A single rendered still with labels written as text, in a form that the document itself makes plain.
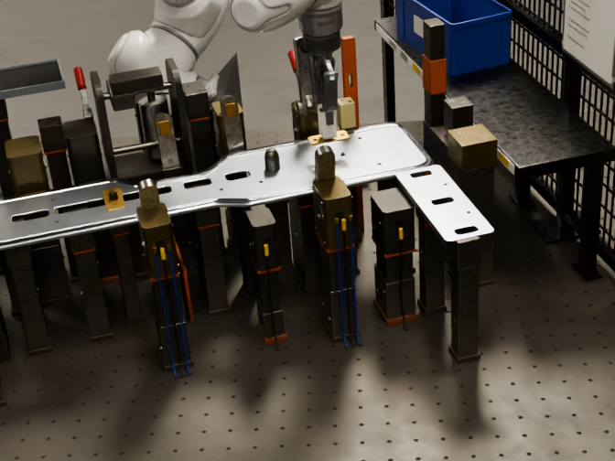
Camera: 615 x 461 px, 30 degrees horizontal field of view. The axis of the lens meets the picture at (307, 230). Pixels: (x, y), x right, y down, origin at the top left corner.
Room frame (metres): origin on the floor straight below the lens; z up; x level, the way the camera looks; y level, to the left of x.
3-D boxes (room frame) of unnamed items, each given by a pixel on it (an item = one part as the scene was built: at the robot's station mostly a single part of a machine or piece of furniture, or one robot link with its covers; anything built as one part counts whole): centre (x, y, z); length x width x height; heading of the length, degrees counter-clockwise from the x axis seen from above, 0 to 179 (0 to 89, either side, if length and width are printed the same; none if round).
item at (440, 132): (2.23, -0.32, 0.85); 0.12 x 0.03 x 0.30; 14
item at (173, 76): (2.30, 0.34, 0.94); 0.18 x 0.13 x 0.49; 104
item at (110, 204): (2.07, 0.39, 1.01); 0.08 x 0.04 x 0.01; 13
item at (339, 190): (1.96, -0.06, 0.87); 0.12 x 0.07 x 0.35; 14
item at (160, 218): (1.90, 0.29, 0.87); 0.12 x 0.07 x 0.35; 14
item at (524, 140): (2.48, -0.43, 1.01); 0.90 x 0.22 x 0.03; 14
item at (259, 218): (1.96, 0.09, 0.84); 0.10 x 0.05 x 0.29; 14
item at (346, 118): (2.32, -0.11, 0.88); 0.04 x 0.04 x 0.37; 14
